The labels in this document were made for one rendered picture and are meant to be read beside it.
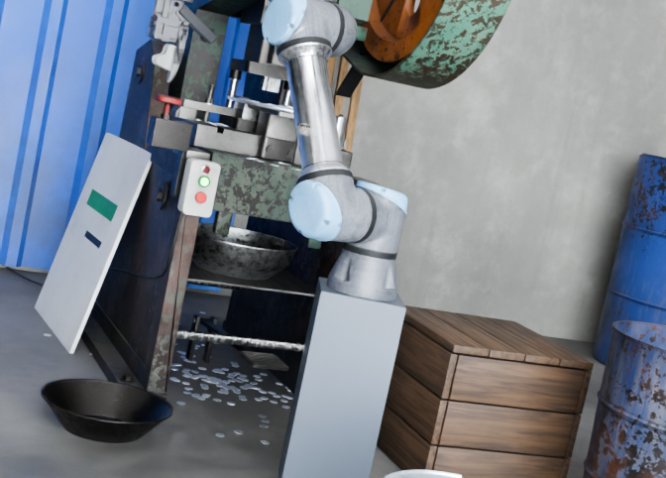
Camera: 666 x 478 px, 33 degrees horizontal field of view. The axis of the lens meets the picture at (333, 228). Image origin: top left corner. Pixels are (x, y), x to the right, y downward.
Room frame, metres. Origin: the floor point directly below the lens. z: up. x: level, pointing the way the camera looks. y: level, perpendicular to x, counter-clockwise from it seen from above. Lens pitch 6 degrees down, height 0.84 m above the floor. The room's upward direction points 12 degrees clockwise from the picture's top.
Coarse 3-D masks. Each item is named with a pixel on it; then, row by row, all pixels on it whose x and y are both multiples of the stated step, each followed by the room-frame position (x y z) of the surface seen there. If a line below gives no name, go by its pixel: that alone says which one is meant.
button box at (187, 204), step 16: (192, 160) 2.70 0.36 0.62; (192, 176) 2.69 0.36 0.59; (208, 176) 2.70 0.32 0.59; (192, 192) 2.69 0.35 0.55; (208, 192) 2.71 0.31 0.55; (192, 208) 2.69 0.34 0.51; (208, 208) 2.71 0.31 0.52; (176, 224) 2.71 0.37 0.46; (16, 272) 3.88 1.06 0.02; (128, 272) 3.07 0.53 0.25
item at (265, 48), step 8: (256, 32) 3.06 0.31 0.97; (248, 40) 3.11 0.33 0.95; (256, 40) 3.05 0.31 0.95; (264, 40) 3.01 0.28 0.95; (248, 48) 3.10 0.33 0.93; (256, 48) 3.04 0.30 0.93; (264, 48) 3.01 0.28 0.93; (272, 48) 3.00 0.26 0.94; (248, 56) 3.09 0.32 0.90; (256, 56) 3.03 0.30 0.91; (264, 56) 3.01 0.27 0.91; (272, 56) 2.99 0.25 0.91; (272, 64) 3.03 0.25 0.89; (280, 64) 3.00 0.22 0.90
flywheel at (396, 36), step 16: (384, 0) 3.42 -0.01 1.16; (400, 0) 3.32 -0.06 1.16; (432, 0) 3.13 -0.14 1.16; (400, 16) 3.30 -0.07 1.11; (416, 16) 3.20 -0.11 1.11; (432, 16) 3.04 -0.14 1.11; (368, 32) 3.40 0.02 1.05; (384, 32) 3.35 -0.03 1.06; (400, 32) 3.28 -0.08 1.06; (416, 32) 3.10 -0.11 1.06; (368, 48) 3.38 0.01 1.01; (384, 48) 3.28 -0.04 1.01; (400, 48) 3.17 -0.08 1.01
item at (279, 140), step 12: (252, 108) 3.00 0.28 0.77; (264, 108) 2.91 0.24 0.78; (264, 120) 2.95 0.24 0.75; (276, 120) 2.94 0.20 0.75; (288, 120) 2.96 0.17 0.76; (264, 132) 2.94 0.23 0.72; (276, 132) 2.94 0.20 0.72; (288, 132) 2.96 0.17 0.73; (264, 144) 2.94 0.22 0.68; (276, 144) 2.95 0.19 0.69; (288, 144) 2.96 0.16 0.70; (264, 156) 2.94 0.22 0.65; (276, 156) 2.95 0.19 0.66; (288, 156) 2.96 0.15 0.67
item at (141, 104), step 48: (144, 48) 3.40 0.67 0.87; (144, 96) 3.29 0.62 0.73; (144, 144) 3.19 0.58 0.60; (144, 192) 3.12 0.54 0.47; (144, 240) 3.03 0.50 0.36; (192, 240) 2.75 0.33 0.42; (144, 288) 2.95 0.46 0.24; (96, 336) 3.17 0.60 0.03; (144, 336) 2.86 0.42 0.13; (144, 384) 2.76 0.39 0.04
